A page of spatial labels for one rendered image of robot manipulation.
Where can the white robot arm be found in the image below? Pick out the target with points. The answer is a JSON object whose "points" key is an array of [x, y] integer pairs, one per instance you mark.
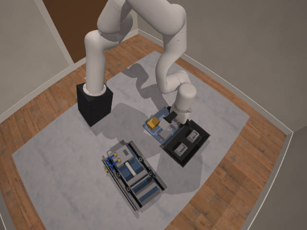
{"points": [[115, 22]]}

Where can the yellow-brown block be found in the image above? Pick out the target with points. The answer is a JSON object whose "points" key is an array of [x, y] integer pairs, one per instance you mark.
{"points": [[153, 123]]}

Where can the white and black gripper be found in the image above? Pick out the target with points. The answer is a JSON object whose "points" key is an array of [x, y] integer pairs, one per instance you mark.
{"points": [[182, 118]]}

